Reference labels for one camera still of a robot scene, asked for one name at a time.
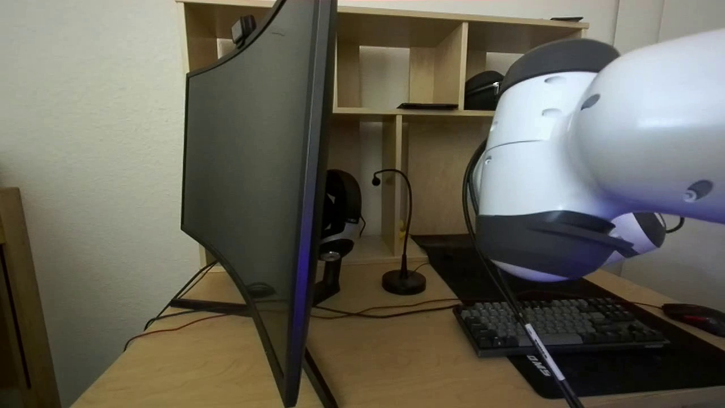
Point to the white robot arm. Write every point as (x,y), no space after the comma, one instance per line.
(603,150)

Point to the black headphones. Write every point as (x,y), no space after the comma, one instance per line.
(340,205)

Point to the light wooden desk shelf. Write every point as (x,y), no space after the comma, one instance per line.
(423,172)

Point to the flat black device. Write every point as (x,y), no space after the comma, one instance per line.
(426,108)

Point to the black curved monitor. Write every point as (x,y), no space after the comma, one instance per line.
(250,172)

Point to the black monitor stand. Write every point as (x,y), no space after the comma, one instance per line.
(212,306)

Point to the grey mechanical keyboard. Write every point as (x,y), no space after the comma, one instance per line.
(573,325)

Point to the black desk mat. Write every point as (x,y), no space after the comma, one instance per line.
(641,371)

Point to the black red computer mouse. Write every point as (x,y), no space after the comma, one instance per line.
(699,317)

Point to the brown wooden cabinet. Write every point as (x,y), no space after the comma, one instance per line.
(19,317)

